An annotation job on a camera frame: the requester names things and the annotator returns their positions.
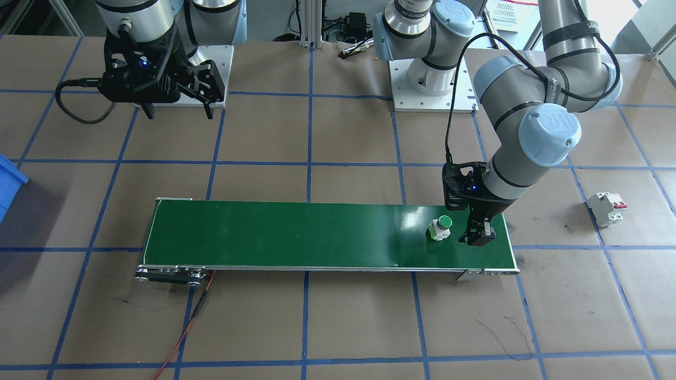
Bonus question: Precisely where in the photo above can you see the green push button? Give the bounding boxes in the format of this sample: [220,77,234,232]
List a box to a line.
[427,214,453,242]

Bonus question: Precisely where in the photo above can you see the white perforated box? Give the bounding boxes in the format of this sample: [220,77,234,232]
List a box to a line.
[483,0,542,30]

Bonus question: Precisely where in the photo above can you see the green conveyor belt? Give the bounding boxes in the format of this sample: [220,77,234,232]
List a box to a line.
[135,198,521,288]

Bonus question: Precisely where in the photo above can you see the red and black conveyor wire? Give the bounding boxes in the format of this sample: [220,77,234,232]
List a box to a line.
[153,269,217,380]

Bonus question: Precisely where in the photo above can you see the white circuit breaker red switch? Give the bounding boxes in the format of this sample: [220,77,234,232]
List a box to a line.
[587,191,629,227]

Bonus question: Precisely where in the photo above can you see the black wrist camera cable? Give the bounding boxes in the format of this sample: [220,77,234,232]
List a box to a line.
[445,33,616,164]
[54,78,118,125]

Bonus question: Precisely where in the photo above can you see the upright aluminium profile post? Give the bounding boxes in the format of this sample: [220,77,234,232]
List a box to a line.
[298,0,324,49]

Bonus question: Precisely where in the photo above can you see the blue open-front storage bin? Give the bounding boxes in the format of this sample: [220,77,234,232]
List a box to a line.
[0,153,30,225]

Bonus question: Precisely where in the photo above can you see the black power adapter with cables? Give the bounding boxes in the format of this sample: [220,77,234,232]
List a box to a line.
[346,13,370,37]

